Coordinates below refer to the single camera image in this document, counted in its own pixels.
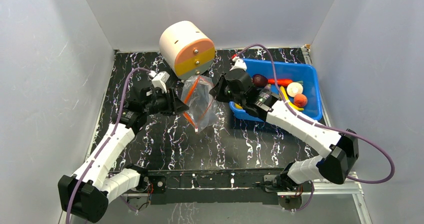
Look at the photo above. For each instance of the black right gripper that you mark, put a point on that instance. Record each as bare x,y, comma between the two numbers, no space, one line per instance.
224,87

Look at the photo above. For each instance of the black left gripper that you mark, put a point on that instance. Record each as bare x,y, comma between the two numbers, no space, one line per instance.
174,104

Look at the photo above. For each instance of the clear orange-zip bag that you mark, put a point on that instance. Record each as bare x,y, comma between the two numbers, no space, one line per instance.
203,108

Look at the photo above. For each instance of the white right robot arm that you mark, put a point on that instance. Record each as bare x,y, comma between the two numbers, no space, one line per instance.
337,153

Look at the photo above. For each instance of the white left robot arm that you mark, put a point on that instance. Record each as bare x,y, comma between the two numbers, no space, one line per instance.
88,192

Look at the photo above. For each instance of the yellow toy pear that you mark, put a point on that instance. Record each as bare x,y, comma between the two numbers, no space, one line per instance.
237,106

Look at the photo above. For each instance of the dark red toy fruit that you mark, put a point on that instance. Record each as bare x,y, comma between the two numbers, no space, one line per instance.
259,81

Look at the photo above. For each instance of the cylindrical wooden drawer box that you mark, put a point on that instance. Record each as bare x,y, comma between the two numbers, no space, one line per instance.
186,49

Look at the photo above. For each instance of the yellow toy banana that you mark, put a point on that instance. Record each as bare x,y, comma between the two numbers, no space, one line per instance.
293,106

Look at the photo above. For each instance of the white toy onion half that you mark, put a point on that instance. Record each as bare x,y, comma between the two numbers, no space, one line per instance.
294,88

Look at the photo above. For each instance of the blue plastic bin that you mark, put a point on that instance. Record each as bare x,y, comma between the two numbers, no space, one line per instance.
301,73

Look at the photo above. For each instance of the orange-red toy peach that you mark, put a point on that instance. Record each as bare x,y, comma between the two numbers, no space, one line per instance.
300,100

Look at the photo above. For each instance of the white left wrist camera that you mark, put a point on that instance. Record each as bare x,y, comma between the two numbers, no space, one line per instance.
159,80

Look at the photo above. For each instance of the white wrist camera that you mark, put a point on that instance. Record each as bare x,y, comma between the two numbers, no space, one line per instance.
238,63
159,80

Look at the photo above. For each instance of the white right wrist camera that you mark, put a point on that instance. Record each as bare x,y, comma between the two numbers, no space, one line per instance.
238,63

